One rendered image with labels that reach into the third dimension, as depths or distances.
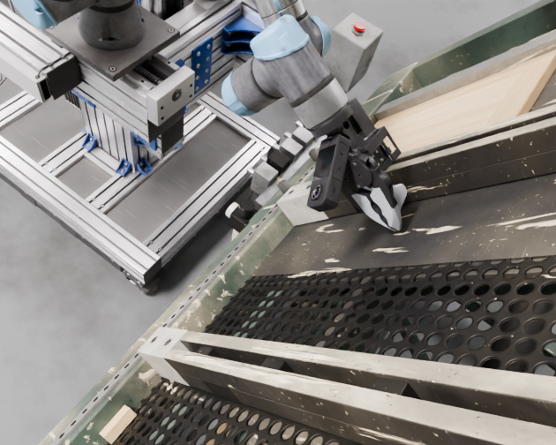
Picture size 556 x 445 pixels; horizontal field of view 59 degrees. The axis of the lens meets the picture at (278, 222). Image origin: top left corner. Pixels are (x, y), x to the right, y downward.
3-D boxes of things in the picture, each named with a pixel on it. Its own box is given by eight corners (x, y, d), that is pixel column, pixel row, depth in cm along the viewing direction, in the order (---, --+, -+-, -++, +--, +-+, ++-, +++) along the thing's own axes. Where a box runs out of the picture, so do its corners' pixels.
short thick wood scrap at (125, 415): (131, 411, 89) (124, 404, 88) (137, 414, 86) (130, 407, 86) (106, 440, 86) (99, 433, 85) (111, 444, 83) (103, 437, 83)
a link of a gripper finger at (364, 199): (410, 211, 81) (381, 167, 79) (394, 235, 78) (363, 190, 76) (396, 214, 84) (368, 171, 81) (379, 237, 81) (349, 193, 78)
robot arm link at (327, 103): (315, 96, 67) (281, 115, 74) (334, 124, 69) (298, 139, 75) (343, 70, 71) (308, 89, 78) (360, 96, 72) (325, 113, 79)
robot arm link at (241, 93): (276, 94, 88) (314, 71, 79) (237, 128, 83) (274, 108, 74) (250, 56, 86) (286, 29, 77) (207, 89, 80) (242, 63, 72)
